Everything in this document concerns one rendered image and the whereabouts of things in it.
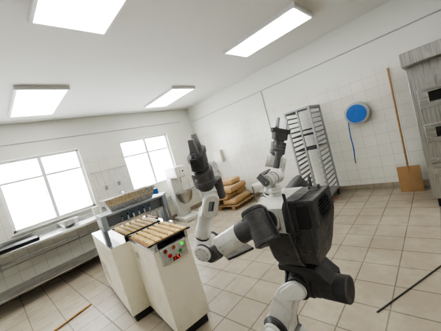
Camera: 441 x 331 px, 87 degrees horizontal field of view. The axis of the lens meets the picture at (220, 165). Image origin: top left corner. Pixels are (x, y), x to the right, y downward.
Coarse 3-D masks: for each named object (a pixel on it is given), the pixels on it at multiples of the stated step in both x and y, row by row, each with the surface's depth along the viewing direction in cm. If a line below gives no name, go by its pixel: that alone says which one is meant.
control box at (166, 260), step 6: (180, 240) 204; (168, 246) 197; (180, 246) 203; (186, 246) 207; (162, 252) 193; (168, 252) 196; (174, 252) 199; (180, 252) 203; (186, 252) 206; (162, 258) 193; (168, 258) 195; (168, 264) 195
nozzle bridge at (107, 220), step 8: (144, 200) 265; (152, 200) 274; (160, 200) 279; (128, 208) 249; (136, 208) 263; (152, 208) 273; (160, 208) 274; (96, 216) 249; (104, 216) 235; (112, 216) 247; (120, 216) 252; (136, 216) 257; (168, 216) 286; (104, 224) 234; (112, 224) 246; (120, 224) 246; (104, 232) 243; (104, 240) 252
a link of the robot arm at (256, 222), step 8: (248, 216) 90; (256, 216) 89; (264, 216) 90; (240, 224) 92; (248, 224) 90; (256, 224) 88; (264, 224) 87; (240, 232) 91; (248, 232) 90; (256, 232) 87; (264, 232) 86; (272, 232) 86; (240, 240) 92; (248, 240) 93; (256, 240) 86
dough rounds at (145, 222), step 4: (140, 220) 291; (144, 220) 288; (148, 220) 279; (152, 220) 273; (156, 220) 267; (128, 224) 289; (132, 224) 284; (136, 224) 276; (140, 224) 270; (144, 224) 264; (148, 224) 261; (116, 228) 286; (120, 228) 280; (124, 228) 274; (128, 228) 269; (132, 228) 262; (136, 228) 258; (140, 228) 255; (120, 232) 265; (124, 232) 252; (128, 232) 247
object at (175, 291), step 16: (176, 240) 205; (144, 256) 214; (192, 256) 212; (144, 272) 230; (160, 272) 193; (176, 272) 201; (192, 272) 211; (160, 288) 202; (176, 288) 200; (192, 288) 209; (160, 304) 216; (176, 304) 198; (192, 304) 207; (176, 320) 197; (192, 320) 206
